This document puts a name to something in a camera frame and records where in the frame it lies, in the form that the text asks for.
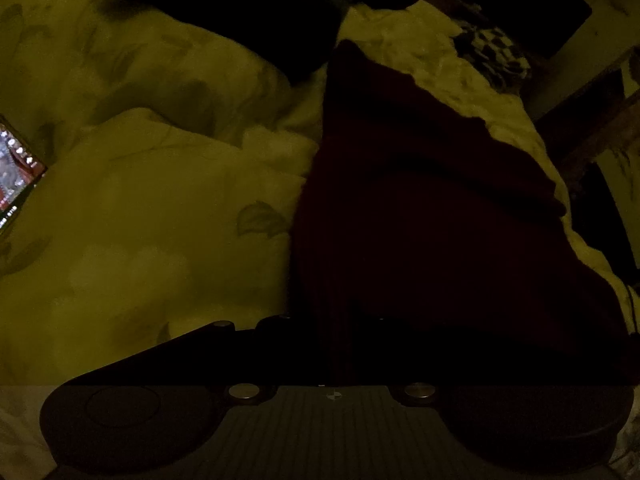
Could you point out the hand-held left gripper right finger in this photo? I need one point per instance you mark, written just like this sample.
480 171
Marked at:
400 350

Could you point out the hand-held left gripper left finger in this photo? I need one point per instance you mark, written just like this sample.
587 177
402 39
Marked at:
260 345

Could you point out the dark red garment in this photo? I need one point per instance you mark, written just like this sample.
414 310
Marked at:
415 200

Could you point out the leaf print duvet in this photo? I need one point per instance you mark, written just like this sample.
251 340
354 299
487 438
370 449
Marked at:
150 185

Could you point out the smartphone with lit screen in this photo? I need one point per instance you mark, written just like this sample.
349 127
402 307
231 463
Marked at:
17 175

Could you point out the wooden television stand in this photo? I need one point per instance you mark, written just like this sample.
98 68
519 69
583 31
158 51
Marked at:
585 115

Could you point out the black-and-white checkered cloth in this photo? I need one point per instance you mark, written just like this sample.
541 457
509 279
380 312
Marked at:
492 55

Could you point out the black garment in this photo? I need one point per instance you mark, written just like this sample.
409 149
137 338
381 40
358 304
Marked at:
260 5

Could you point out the black television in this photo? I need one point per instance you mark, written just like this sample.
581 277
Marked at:
540 5

